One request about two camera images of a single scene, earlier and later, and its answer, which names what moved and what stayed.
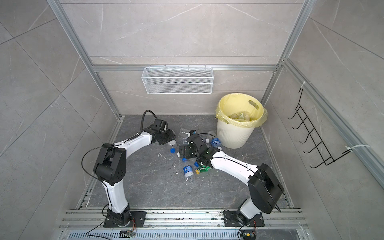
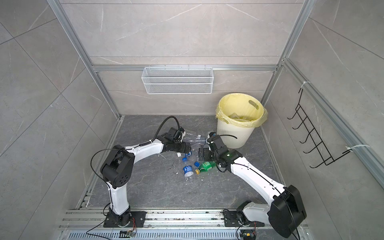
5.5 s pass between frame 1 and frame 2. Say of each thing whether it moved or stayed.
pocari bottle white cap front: stayed
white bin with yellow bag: stayed
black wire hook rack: stayed
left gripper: moved
